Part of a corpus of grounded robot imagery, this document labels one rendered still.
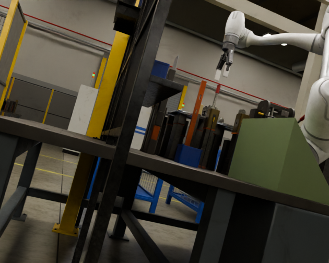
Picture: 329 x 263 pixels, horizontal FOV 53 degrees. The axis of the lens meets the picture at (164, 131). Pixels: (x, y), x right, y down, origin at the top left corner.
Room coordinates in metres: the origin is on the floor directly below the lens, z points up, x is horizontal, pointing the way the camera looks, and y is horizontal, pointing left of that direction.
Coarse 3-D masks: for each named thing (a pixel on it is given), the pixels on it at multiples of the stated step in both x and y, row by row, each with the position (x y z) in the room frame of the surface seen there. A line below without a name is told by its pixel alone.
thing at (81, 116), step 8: (80, 88) 9.34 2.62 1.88; (88, 88) 9.38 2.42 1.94; (80, 96) 9.35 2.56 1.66; (88, 96) 9.40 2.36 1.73; (96, 96) 9.44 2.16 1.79; (80, 104) 9.36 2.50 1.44; (88, 104) 9.41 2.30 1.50; (72, 112) 9.39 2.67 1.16; (80, 112) 9.38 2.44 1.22; (88, 112) 9.43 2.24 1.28; (72, 120) 9.34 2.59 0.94; (80, 120) 9.39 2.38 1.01; (88, 120) 9.44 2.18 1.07; (72, 128) 9.36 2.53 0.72; (80, 128) 9.41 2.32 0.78; (64, 152) 9.36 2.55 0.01; (72, 152) 9.41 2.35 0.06
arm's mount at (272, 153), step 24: (264, 120) 1.41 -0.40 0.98; (288, 120) 1.27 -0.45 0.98; (240, 144) 1.54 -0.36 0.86; (264, 144) 1.37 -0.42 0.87; (288, 144) 1.24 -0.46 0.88; (240, 168) 1.49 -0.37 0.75; (264, 168) 1.33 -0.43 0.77; (288, 168) 1.24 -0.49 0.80; (312, 168) 1.28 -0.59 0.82; (288, 192) 1.25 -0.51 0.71; (312, 192) 1.29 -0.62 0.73
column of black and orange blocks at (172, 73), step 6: (168, 72) 1.88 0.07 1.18; (174, 72) 1.86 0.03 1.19; (168, 78) 1.86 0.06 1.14; (162, 102) 1.86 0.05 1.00; (162, 108) 1.86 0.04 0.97; (156, 114) 1.88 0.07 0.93; (162, 114) 1.86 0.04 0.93; (156, 120) 1.85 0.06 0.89; (162, 120) 1.86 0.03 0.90; (156, 126) 1.86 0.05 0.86; (156, 132) 1.86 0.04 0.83; (150, 138) 1.86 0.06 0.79; (156, 138) 1.86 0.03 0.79; (150, 144) 1.85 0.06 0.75; (150, 150) 1.86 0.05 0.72
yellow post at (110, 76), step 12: (120, 36) 2.39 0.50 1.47; (120, 48) 2.39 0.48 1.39; (108, 60) 2.38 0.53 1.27; (120, 60) 2.40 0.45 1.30; (108, 72) 2.39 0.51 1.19; (108, 84) 2.39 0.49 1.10; (108, 96) 2.40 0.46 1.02; (96, 108) 2.39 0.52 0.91; (108, 108) 2.41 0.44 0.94; (96, 120) 2.39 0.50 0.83; (96, 132) 2.40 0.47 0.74; (84, 156) 2.39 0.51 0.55; (84, 168) 2.39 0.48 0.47; (84, 180) 2.40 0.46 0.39; (72, 192) 2.39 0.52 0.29; (72, 204) 2.39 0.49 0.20; (72, 216) 2.40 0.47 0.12; (60, 228) 2.38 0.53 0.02; (72, 228) 2.40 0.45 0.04
